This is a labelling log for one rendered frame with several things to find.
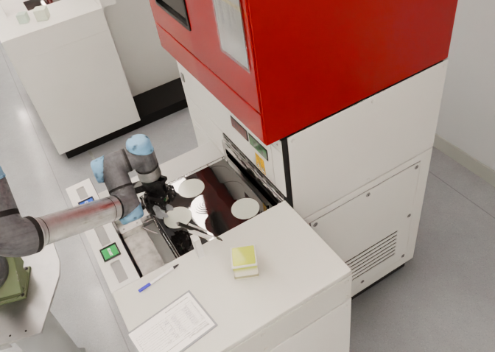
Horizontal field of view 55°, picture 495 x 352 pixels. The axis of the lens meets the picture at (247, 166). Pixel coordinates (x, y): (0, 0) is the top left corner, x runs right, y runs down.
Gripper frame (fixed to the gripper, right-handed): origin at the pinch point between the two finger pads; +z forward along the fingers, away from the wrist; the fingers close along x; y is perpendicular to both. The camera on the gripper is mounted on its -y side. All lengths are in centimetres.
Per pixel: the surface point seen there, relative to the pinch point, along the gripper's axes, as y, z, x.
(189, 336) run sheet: 35, -5, -39
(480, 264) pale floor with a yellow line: 113, 91, 87
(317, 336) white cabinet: 62, 19, -15
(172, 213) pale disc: 3.2, 1.2, 2.8
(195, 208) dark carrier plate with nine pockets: 9.9, 1.4, 7.7
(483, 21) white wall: 91, 0, 163
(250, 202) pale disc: 27.9, 1.3, 16.5
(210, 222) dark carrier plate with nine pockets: 18.1, 1.4, 3.6
